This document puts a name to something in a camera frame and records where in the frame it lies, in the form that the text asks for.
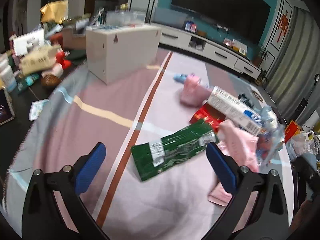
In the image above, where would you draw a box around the clear plastic bag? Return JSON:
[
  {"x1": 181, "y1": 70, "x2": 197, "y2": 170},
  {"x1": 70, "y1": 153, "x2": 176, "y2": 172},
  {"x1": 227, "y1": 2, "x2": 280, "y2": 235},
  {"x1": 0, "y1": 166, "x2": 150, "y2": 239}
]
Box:
[{"x1": 256, "y1": 106, "x2": 285, "y2": 166}]

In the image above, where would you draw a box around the green snack wrapper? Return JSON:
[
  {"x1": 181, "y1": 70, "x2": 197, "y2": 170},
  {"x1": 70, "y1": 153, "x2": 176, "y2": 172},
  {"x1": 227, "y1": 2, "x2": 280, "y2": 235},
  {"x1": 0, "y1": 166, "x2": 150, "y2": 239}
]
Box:
[{"x1": 131, "y1": 119, "x2": 219, "y2": 181}]

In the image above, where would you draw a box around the white blue carton box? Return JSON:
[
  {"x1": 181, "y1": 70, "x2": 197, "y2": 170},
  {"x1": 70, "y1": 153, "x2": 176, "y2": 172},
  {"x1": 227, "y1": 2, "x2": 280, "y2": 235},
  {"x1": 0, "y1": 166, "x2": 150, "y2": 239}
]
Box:
[{"x1": 207, "y1": 86, "x2": 262, "y2": 136}]

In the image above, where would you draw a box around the red snack package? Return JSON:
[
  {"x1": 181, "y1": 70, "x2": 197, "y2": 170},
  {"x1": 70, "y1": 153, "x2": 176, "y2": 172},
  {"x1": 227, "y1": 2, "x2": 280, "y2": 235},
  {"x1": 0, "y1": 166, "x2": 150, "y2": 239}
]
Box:
[{"x1": 189, "y1": 103, "x2": 226, "y2": 133}]

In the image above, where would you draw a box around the pink plastic bag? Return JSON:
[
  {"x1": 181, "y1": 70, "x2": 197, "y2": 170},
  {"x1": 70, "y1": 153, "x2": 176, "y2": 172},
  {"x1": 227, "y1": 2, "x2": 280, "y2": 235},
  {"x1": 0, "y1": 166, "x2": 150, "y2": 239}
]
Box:
[{"x1": 180, "y1": 74, "x2": 213, "y2": 107}]

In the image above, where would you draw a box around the blue quilted cloth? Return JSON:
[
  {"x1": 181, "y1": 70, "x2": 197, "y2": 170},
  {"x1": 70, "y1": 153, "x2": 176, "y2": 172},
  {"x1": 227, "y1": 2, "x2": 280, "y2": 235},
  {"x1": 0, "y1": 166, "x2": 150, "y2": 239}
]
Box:
[{"x1": 174, "y1": 74, "x2": 188, "y2": 84}]

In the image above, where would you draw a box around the small pink card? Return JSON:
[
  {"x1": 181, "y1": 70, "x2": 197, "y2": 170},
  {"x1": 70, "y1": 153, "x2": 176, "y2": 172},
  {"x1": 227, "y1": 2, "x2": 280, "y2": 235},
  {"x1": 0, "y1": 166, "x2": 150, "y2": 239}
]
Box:
[{"x1": 208, "y1": 182, "x2": 232, "y2": 207}]

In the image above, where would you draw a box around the white plastic bag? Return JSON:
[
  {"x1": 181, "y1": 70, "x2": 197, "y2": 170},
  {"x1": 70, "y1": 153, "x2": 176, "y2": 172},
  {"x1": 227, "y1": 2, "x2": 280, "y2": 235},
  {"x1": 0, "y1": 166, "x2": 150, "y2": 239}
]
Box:
[{"x1": 285, "y1": 132, "x2": 317, "y2": 162}]

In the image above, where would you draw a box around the red orange shopping bag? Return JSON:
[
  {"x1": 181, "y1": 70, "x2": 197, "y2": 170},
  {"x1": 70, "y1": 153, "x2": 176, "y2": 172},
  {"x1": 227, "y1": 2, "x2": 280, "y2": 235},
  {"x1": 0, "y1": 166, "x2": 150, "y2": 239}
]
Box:
[{"x1": 285, "y1": 120, "x2": 303, "y2": 143}]

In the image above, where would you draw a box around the grey curtain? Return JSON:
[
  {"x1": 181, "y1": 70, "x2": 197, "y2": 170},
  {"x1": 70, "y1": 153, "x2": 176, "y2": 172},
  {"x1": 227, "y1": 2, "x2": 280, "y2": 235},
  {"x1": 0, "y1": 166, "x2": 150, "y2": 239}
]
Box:
[{"x1": 265, "y1": 8, "x2": 319, "y2": 124}]

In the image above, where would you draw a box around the potted plant by cabinet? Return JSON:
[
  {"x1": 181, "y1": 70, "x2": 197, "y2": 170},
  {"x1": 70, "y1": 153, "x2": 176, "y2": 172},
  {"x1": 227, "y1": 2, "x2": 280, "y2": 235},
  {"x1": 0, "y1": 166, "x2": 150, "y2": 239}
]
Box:
[{"x1": 255, "y1": 69, "x2": 269, "y2": 87}]

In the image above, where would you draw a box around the beige snack bag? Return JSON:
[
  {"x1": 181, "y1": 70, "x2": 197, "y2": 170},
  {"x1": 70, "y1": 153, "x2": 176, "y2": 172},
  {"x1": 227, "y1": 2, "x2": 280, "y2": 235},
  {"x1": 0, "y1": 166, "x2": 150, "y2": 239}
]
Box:
[{"x1": 19, "y1": 44, "x2": 62, "y2": 76}]

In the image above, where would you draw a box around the white storage box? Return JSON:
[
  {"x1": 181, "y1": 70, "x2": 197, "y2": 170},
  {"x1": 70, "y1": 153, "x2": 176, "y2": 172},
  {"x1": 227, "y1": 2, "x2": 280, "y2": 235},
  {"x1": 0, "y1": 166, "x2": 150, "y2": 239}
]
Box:
[{"x1": 86, "y1": 24, "x2": 162, "y2": 84}]

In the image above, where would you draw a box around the red Chinese knot decoration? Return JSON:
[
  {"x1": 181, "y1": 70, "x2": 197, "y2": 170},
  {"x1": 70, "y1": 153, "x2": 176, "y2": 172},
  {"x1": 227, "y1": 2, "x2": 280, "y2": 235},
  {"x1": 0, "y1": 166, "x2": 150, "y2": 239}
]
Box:
[{"x1": 277, "y1": 10, "x2": 289, "y2": 43}]

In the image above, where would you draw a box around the white TV cabinet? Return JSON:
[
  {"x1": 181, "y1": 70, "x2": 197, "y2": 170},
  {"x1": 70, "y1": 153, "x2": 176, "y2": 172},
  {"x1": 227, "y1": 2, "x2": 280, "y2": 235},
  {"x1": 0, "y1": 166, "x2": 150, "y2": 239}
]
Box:
[{"x1": 152, "y1": 23, "x2": 261, "y2": 79}]

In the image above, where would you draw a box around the yellow paper bag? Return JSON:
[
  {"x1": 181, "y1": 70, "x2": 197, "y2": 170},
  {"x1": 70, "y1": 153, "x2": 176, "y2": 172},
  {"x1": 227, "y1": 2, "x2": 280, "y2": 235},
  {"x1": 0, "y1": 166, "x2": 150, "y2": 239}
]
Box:
[{"x1": 40, "y1": 0, "x2": 68, "y2": 24}]

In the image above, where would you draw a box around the clear plastic container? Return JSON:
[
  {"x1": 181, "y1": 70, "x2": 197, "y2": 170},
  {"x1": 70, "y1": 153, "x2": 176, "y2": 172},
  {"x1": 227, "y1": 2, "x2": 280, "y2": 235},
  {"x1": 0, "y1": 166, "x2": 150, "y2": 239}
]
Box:
[{"x1": 106, "y1": 11, "x2": 146, "y2": 27}]

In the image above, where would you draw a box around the black flat screen television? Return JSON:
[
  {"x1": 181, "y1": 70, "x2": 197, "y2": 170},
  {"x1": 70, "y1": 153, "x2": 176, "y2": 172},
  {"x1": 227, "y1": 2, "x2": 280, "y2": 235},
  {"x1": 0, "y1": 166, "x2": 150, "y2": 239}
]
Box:
[{"x1": 171, "y1": 0, "x2": 271, "y2": 44}]

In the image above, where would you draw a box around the grey storage bin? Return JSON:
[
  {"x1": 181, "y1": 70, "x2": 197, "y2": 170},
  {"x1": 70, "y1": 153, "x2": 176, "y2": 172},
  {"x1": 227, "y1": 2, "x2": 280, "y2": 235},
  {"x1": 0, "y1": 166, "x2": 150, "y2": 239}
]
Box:
[{"x1": 151, "y1": 7, "x2": 188, "y2": 29}]

